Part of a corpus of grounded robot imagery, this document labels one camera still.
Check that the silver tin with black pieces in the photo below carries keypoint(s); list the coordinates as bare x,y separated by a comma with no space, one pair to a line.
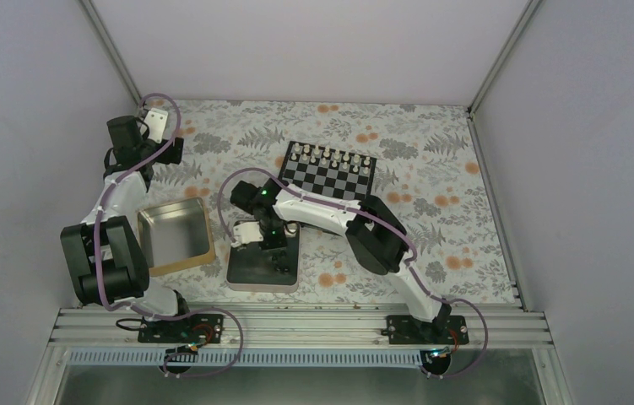
250,269

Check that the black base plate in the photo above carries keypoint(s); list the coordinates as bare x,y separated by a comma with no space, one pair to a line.
198,329
405,330

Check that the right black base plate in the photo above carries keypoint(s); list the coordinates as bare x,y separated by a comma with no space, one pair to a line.
405,330

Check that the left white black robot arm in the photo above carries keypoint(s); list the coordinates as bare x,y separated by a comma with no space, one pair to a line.
105,261

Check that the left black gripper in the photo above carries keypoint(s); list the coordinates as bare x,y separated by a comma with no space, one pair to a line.
166,158

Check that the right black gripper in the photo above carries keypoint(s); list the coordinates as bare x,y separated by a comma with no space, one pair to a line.
278,244

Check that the grey slotted cable duct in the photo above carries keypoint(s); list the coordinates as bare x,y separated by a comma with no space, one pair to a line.
260,357

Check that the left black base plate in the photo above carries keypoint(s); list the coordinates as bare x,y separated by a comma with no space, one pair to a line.
198,329

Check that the empty gold silver tin lid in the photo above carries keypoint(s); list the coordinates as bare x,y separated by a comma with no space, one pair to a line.
175,236

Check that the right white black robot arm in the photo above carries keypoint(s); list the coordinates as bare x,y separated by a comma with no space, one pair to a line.
375,236

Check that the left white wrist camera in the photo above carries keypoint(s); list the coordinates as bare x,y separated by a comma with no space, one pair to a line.
155,122

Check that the aluminium rail frame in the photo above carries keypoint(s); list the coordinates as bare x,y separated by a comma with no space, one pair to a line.
307,327

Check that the black grey chess board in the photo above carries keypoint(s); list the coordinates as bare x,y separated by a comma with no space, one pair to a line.
328,172

